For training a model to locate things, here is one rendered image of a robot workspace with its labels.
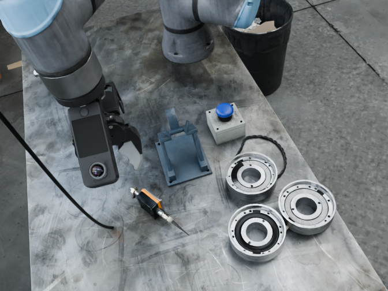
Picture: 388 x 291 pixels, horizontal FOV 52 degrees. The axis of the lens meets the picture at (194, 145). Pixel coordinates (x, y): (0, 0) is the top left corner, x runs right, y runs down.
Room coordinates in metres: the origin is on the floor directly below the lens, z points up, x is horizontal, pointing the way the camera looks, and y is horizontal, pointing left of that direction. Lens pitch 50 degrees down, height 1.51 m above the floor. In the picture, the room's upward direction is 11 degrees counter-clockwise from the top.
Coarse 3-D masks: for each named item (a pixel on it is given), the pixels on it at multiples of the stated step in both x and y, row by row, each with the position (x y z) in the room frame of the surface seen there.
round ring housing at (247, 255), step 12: (252, 204) 0.38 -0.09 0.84; (240, 216) 0.37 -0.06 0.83; (276, 216) 0.36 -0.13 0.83; (228, 228) 0.34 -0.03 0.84; (252, 228) 0.35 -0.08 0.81; (264, 228) 0.34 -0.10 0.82; (264, 240) 0.31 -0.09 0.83; (240, 252) 0.30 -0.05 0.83; (252, 252) 0.30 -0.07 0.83; (264, 252) 0.29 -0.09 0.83; (276, 252) 0.29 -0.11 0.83
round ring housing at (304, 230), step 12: (300, 180) 0.42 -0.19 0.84; (288, 192) 0.41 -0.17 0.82; (324, 192) 0.39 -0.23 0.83; (300, 204) 0.39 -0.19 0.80; (312, 204) 0.38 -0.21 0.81; (288, 216) 0.35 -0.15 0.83; (300, 216) 0.35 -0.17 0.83; (312, 216) 0.34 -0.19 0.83; (300, 228) 0.32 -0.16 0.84; (312, 228) 0.31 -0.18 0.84; (324, 228) 0.32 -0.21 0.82
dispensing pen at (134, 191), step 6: (132, 192) 0.47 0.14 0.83; (138, 192) 0.47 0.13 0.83; (138, 198) 0.45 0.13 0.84; (144, 198) 0.44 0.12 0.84; (150, 198) 0.44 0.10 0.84; (144, 204) 0.43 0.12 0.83; (150, 204) 0.43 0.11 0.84; (156, 204) 0.42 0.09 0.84; (150, 210) 0.42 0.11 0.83; (156, 210) 0.42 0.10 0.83; (162, 210) 0.42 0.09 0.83; (156, 216) 0.42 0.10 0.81; (162, 216) 0.41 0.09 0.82; (168, 216) 0.40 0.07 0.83; (174, 222) 0.39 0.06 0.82; (180, 228) 0.37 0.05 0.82
